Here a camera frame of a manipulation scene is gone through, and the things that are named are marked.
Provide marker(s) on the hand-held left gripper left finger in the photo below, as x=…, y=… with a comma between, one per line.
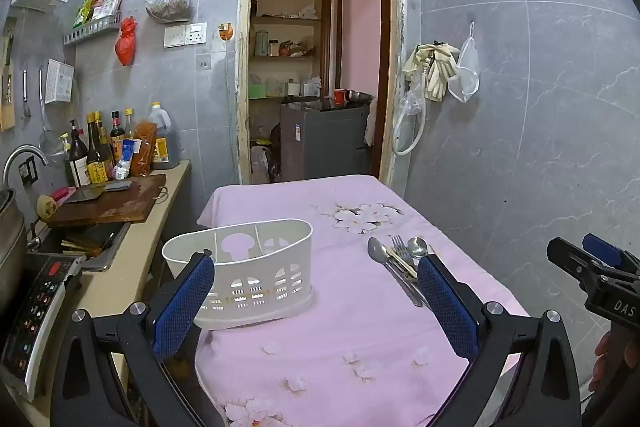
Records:
x=182, y=302

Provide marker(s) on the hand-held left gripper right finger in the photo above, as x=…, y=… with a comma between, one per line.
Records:
x=445, y=307

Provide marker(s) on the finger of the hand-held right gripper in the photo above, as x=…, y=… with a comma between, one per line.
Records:
x=602, y=249
x=575, y=259

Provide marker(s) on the wooden chopstick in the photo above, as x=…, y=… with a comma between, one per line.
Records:
x=400, y=259

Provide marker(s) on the small shiny metal spoon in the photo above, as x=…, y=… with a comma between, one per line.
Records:
x=416, y=247

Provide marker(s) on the metal fork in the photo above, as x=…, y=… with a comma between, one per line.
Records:
x=398, y=244

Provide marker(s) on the white plastic utensil caddy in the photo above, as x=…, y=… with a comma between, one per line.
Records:
x=260, y=287

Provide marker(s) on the person's right hand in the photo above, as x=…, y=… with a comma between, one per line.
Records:
x=602, y=362

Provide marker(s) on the beige kitchen counter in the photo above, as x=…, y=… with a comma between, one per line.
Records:
x=150, y=232

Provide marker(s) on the steel kitchen sink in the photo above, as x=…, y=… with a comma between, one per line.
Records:
x=107, y=252

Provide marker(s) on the pink floral tablecloth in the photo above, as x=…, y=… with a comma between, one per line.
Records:
x=350, y=347

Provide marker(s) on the wooden cutting board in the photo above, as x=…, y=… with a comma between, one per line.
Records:
x=115, y=207

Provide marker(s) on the steel cleaver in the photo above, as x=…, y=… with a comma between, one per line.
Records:
x=90, y=193

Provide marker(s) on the blue white packet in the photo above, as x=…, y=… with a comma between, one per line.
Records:
x=126, y=157

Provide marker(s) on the orange seasoning packet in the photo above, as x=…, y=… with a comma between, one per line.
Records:
x=144, y=149

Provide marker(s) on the yellow label sauce bottle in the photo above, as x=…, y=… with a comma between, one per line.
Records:
x=96, y=167

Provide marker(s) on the pink sponge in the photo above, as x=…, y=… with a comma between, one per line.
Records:
x=62, y=194

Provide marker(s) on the large cooking oil jug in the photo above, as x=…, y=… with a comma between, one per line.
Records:
x=162, y=142

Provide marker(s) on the yellow round loofah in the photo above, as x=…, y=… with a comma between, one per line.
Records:
x=46, y=207

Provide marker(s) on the dark soy sauce bottle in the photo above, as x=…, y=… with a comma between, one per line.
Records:
x=106, y=147

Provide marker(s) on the dark wine bottle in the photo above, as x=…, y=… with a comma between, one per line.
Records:
x=77, y=162

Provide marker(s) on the red label sauce bottle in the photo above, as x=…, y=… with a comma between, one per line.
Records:
x=117, y=137

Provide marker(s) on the steel cooking pot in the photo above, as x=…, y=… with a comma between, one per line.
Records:
x=10, y=247

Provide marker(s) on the yellow cap clear bottle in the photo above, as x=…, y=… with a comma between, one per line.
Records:
x=129, y=124

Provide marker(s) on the grey refrigerator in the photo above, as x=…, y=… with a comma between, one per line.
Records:
x=320, y=142

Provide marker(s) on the clear hanging plastic bag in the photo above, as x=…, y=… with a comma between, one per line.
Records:
x=465, y=77

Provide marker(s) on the metal faucet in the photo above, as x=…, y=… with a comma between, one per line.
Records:
x=22, y=152

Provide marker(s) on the green box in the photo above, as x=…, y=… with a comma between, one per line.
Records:
x=257, y=92

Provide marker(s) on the metal bowl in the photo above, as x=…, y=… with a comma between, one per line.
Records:
x=359, y=96

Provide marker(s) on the red cup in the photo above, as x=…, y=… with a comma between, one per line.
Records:
x=339, y=97

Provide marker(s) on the beige rubber gloves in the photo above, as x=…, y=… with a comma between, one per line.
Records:
x=440, y=67

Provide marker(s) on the hanging metal peeler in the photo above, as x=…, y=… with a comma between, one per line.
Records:
x=25, y=97

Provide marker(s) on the red plastic bag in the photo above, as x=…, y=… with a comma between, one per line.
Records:
x=126, y=47

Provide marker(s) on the hanging wooden board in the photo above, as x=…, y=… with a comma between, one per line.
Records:
x=7, y=107

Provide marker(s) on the wooden storage shelf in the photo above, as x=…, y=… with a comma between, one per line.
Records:
x=285, y=59

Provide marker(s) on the grey green jar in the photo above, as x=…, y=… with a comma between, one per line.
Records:
x=261, y=43

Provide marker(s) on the green yellow seasoning packet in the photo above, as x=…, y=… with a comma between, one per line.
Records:
x=82, y=12

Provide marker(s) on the red white seasoning packet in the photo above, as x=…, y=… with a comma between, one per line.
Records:
x=107, y=4

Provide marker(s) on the black wall outlet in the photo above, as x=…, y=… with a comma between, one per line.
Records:
x=28, y=170

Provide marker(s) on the worn door frame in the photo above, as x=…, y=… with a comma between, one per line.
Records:
x=243, y=82

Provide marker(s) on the small grey wall plate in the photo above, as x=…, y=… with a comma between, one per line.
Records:
x=203, y=61

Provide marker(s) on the white wall paper holder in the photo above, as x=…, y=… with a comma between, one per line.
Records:
x=57, y=82

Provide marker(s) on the white wall switch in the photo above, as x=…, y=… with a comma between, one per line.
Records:
x=175, y=37

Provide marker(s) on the white wall socket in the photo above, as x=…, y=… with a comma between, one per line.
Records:
x=196, y=34

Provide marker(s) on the orange wall hook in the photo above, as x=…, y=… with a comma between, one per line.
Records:
x=226, y=32

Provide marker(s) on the grey wall spice rack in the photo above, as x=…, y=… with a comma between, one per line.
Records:
x=92, y=32

